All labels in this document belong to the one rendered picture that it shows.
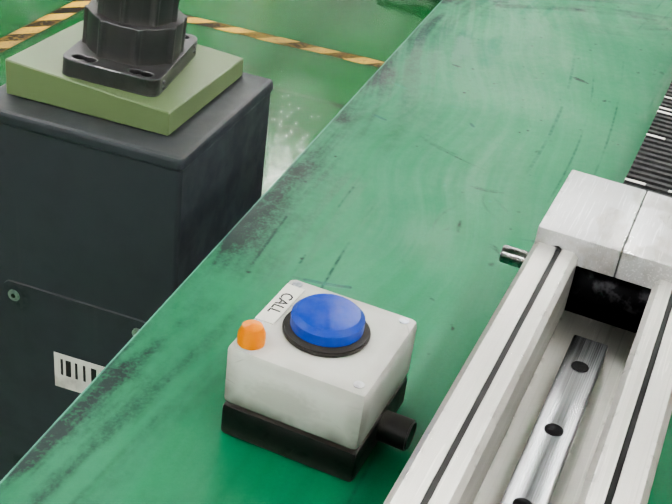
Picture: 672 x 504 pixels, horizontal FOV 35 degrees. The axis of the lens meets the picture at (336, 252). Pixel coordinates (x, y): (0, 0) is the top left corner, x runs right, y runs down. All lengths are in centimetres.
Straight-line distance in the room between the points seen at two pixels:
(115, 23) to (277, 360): 45
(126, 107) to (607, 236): 44
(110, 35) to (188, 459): 45
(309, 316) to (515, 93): 56
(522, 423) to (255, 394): 14
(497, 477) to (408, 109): 54
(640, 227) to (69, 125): 48
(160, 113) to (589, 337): 42
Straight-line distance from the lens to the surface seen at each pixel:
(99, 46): 95
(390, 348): 58
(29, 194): 97
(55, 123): 93
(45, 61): 97
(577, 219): 67
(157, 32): 94
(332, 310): 58
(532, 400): 59
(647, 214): 69
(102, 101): 93
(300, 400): 56
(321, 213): 81
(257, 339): 56
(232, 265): 74
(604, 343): 65
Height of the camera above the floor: 118
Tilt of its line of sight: 31 degrees down
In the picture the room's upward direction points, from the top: 8 degrees clockwise
